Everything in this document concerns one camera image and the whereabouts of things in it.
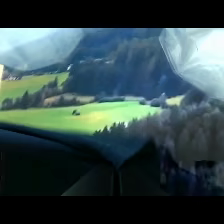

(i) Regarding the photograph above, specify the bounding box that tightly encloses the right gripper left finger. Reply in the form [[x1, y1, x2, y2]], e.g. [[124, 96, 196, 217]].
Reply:
[[62, 162, 118, 197]]

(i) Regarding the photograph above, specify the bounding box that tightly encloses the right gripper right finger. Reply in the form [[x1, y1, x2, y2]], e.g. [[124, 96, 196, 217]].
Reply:
[[118, 141, 168, 197]]

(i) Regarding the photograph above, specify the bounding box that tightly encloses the dark blue garment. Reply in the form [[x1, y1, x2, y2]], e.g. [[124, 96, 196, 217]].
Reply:
[[0, 121, 155, 197]]

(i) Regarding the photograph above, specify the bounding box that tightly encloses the white garment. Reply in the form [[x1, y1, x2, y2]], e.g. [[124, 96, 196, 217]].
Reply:
[[158, 28, 224, 100]]

